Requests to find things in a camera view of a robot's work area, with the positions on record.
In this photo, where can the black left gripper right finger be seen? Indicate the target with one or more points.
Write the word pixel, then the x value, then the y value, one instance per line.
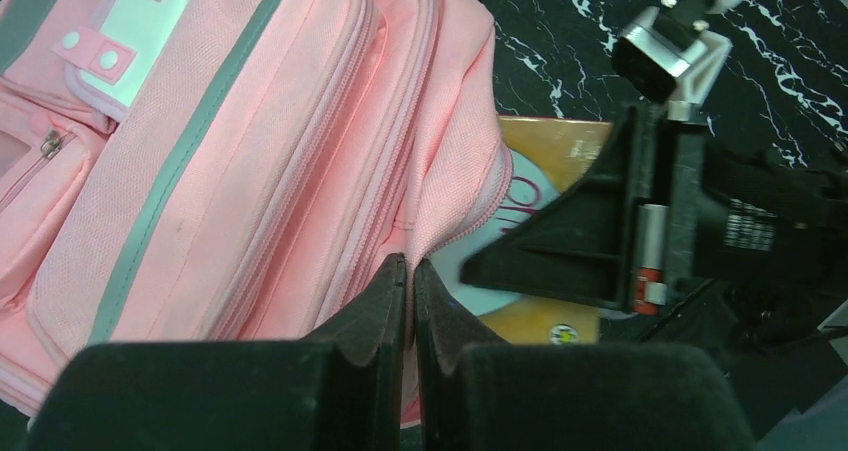
pixel 479 392

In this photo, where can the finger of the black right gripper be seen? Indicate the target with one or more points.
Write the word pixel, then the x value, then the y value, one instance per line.
pixel 581 247

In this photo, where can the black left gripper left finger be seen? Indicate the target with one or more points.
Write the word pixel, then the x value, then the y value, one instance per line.
pixel 337 388

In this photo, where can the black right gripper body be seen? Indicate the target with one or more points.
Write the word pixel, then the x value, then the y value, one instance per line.
pixel 777 235

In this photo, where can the pink student backpack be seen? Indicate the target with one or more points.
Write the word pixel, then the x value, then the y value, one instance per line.
pixel 177 170

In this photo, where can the orange picture book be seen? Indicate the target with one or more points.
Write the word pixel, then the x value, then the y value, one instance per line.
pixel 548 156

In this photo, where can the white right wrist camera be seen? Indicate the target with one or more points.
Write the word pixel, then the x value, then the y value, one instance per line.
pixel 669 54

